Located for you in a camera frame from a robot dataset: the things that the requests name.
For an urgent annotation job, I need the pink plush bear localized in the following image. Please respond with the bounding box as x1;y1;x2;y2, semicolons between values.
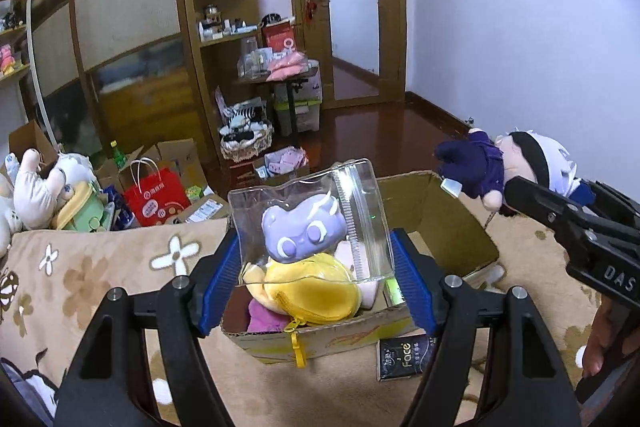
247;299;296;335

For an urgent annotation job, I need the white shelf unit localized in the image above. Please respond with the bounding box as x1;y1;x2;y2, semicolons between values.
0;0;51;132

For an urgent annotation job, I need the green packet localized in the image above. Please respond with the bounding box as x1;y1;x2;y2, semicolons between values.
384;282;407;308

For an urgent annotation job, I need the person's right hand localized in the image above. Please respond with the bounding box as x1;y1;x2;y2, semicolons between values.
581;297;623;376

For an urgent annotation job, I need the open cardboard box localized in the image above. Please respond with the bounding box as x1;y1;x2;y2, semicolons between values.
95;138;211;202
9;121;58;168

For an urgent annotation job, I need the wooden wardrobe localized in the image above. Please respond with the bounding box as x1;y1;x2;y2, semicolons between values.
15;0;221;168

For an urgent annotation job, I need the black and white striped plush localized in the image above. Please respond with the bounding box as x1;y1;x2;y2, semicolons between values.
222;99;268;140

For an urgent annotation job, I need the pink cloth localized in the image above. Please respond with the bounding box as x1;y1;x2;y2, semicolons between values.
267;52;308;82

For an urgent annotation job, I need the white plush toy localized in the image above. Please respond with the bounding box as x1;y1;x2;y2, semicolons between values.
5;149;98;230

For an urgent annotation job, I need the white-haired plush doll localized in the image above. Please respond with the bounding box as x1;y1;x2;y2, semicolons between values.
434;127;596;220

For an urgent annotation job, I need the white and tan cat plush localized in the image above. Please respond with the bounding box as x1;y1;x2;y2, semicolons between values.
0;177;23;258

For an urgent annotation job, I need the small box of pink packets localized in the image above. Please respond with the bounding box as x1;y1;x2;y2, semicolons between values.
252;147;311;180

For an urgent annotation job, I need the black packet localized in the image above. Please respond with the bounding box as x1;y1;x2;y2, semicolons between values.
376;336;438;380

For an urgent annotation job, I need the small side table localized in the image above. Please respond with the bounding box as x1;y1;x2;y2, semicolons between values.
235;74;321;148

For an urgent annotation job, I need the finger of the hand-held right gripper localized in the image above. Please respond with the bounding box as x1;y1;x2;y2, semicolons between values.
582;181;640;220
504;176;588;233

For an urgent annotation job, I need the printed cardboard box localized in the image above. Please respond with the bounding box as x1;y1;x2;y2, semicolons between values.
220;170;501;365

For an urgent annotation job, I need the green and yellow bag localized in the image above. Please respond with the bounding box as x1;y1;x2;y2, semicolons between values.
50;182;108;233

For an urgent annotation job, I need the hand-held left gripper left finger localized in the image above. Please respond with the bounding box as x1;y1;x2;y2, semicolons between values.
52;232;241;427

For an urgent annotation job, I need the yellow plush pouch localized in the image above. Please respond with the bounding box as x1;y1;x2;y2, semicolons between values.
242;254;362;369

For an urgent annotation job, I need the clear plastic storage bin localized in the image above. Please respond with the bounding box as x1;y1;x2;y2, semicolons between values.
272;99;322;136

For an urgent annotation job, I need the grey clothing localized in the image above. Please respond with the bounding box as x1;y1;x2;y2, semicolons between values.
0;357;57;427

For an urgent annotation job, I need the red paper bag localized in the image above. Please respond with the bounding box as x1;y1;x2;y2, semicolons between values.
122;158;193;228

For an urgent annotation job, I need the clear jar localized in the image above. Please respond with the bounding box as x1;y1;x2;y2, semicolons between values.
240;38;261;78

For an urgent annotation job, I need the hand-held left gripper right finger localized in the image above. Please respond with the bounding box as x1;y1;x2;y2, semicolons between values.
390;229;583;427

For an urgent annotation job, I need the red box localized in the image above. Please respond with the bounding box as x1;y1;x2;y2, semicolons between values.
262;24;297;52

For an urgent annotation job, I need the clear pouch with purple plush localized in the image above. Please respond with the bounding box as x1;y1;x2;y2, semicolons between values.
227;159;396;303

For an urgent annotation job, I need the wicker basket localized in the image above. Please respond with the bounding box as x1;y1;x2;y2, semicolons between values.
220;119;275;162

